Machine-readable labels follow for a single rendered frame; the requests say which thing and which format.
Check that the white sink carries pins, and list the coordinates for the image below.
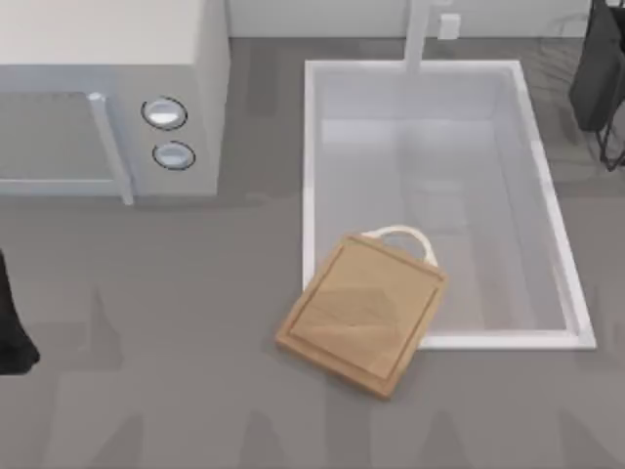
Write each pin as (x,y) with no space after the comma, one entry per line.
(439,161)

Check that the large microwave knob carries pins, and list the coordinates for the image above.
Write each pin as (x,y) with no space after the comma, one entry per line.
(164,113)

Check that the small microwave knob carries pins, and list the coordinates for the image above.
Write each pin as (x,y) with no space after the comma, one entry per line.
(173,155)

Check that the tall white tap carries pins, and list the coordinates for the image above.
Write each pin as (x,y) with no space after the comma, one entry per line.
(416,34)

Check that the white wall socket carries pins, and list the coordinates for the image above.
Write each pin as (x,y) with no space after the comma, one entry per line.
(448,26)

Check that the pale microwave oven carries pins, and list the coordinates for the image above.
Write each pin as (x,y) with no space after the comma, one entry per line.
(205,73)

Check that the wooden cutting board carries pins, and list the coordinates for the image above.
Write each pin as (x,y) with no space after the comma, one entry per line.
(361,312)

